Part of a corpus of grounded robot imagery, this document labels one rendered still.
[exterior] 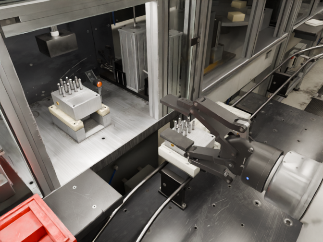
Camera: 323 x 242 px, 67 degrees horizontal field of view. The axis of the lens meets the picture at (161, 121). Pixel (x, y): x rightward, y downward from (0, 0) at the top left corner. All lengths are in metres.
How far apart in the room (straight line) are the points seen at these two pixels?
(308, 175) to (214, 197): 0.57
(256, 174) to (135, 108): 0.60
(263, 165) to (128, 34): 0.66
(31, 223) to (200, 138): 0.48
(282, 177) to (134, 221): 0.58
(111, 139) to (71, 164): 0.14
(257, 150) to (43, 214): 0.44
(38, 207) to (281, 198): 0.47
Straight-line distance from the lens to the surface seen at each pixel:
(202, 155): 0.48
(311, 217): 0.40
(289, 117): 1.41
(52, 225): 0.57
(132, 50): 0.91
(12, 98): 0.53
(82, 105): 0.76
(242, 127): 0.39
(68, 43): 0.76
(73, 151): 0.78
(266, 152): 0.41
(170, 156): 0.77
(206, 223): 0.87
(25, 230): 0.61
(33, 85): 1.03
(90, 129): 0.83
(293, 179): 0.39
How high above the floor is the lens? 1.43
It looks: 38 degrees down
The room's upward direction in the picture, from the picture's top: straight up
